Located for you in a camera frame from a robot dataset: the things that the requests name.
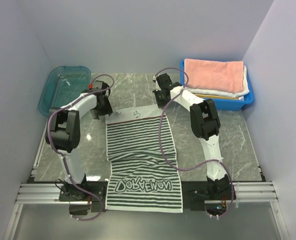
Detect green white striped towel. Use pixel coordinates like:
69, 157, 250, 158
105, 105, 183, 213

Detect yellow white striped towel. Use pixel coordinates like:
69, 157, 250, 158
194, 93, 240, 100

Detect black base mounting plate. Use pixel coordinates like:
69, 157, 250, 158
55, 181, 237, 215

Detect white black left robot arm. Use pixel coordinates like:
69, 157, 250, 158
45, 80, 113, 201

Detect white terry towel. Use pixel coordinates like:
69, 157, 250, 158
185, 65, 250, 98

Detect teal plastic laundry basket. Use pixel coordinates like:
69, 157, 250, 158
38, 66, 91, 117

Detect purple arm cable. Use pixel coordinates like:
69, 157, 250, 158
47, 73, 115, 221
154, 66, 236, 218

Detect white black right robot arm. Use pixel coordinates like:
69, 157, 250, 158
153, 73, 232, 200

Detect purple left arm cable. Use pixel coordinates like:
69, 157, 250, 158
47, 73, 115, 221

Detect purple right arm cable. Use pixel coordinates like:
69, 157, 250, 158
154, 66, 236, 218

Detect pink terry towel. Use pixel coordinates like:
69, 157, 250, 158
184, 58, 245, 94

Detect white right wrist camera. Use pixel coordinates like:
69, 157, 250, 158
153, 75, 159, 91

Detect blue plastic bin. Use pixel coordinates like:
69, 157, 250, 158
180, 59, 254, 111

